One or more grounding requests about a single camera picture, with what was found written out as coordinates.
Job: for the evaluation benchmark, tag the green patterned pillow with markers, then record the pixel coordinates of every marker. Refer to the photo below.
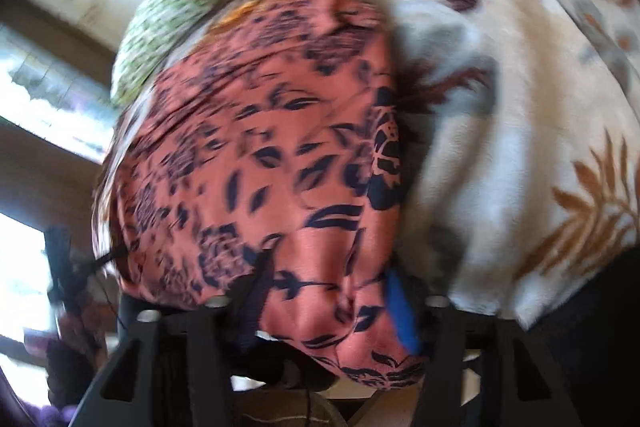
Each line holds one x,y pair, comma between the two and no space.
160,37

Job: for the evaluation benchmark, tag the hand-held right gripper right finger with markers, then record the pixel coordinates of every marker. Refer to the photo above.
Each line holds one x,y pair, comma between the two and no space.
402,312

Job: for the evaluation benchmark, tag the leaf print fleece blanket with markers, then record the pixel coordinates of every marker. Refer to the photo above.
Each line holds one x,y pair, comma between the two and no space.
525,107

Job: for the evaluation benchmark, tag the orange floral print garment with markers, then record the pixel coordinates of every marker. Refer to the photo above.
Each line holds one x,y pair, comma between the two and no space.
260,147

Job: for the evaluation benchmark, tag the person's black clothing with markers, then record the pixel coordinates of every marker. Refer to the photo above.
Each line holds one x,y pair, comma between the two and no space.
590,347

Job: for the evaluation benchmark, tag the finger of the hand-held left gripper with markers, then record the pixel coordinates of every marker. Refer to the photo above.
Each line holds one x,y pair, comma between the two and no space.
59,267

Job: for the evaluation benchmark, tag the window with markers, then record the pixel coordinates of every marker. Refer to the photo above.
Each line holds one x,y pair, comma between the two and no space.
20,272

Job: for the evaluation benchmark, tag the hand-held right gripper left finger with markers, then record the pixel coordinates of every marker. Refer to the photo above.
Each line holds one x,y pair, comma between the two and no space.
255,307

